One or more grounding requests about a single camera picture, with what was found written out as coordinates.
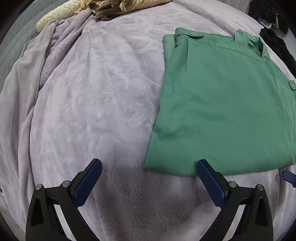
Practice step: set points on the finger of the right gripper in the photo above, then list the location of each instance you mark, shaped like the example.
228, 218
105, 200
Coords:
289, 177

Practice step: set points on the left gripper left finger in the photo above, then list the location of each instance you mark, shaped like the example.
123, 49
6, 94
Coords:
43, 222

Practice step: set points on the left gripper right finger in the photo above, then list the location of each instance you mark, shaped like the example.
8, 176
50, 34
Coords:
256, 222

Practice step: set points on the green work jacket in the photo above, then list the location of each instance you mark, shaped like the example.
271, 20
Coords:
223, 100

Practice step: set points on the black garment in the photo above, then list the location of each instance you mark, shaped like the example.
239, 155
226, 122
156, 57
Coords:
279, 47

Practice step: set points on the lilac plush blanket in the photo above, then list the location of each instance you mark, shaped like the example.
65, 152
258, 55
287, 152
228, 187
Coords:
86, 89

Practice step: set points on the cream knitted pillow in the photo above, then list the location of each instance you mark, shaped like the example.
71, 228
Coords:
61, 12

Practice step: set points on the beige striped garment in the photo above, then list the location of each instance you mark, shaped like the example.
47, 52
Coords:
107, 10

